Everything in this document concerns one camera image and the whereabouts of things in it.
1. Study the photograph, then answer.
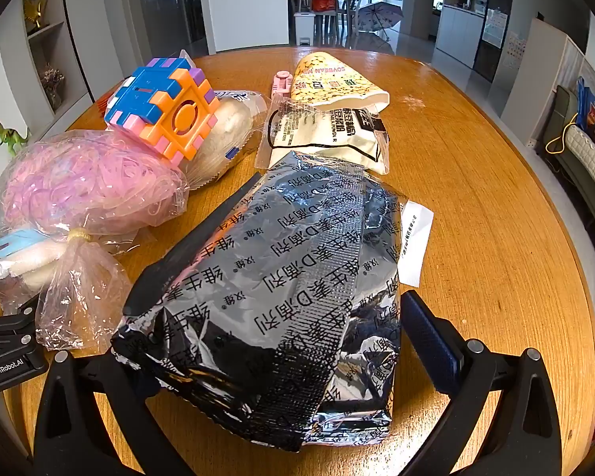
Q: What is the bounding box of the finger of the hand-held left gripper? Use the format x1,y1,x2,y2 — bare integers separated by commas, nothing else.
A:
0,332,35,358
0,306,35,332

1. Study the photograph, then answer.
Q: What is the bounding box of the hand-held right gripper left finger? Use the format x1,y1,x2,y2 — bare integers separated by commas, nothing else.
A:
32,349,199,476

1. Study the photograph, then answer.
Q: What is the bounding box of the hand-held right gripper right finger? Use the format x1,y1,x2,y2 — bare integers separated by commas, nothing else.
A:
399,289,563,476

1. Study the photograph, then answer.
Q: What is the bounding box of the silver foil bag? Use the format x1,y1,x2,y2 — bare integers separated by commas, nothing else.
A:
110,150,434,453

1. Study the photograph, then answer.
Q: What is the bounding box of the pink rubber bands bag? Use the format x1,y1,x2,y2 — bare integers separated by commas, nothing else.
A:
0,129,192,354

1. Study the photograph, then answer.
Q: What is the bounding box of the green dinosaur toy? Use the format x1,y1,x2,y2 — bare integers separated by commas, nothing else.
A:
0,120,31,156

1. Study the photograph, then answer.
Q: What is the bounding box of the white powder packet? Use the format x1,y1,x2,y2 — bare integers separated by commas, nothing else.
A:
254,96,392,175

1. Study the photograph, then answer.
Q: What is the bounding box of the dried flower bunch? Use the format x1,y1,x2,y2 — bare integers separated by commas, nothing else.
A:
40,63,66,110

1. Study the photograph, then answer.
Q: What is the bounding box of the colourful toy block cube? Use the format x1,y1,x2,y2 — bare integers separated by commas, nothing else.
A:
104,57,220,162

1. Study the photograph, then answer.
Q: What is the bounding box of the yellow powder bag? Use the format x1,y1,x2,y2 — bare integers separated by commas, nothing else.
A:
296,51,390,115

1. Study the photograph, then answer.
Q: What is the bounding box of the white bun in clear packet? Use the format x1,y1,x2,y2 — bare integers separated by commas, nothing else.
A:
181,88,269,189

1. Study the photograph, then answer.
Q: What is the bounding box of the white leaning board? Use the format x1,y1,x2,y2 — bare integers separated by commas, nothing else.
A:
491,17,573,134

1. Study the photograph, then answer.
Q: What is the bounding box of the blue bag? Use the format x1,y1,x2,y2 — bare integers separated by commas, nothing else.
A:
576,77,595,132

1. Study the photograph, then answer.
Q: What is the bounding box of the pink plastic clip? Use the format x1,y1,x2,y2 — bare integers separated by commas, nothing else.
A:
272,72,296,100

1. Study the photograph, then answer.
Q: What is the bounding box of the gold trophy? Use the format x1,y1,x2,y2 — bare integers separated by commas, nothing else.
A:
22,0,50,31

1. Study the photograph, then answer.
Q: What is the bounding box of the white storage cabinet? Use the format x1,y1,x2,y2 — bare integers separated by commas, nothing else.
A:
434,0,491,70

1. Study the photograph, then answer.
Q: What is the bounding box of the beige leaning board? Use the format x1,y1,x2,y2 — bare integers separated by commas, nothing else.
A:
558,35,595,110

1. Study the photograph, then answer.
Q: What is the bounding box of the open patterned umbrella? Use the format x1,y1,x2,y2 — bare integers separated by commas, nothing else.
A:
357,1,405,43

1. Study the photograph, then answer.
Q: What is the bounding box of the white pedal bin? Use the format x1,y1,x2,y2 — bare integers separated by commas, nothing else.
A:
294,11,318,45

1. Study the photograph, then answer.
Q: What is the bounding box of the dining chair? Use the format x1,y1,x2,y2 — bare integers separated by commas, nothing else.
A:
335,0,364,35

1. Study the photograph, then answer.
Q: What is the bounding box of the glass partition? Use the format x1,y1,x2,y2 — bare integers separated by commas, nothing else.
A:
136,0,209,58

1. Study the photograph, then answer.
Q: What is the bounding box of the yellow cable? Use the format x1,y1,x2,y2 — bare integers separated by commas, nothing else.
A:
547,109,578,154

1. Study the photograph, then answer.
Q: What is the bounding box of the grey wall shelf unit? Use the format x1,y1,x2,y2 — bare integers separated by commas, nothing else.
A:
10,0,97,125

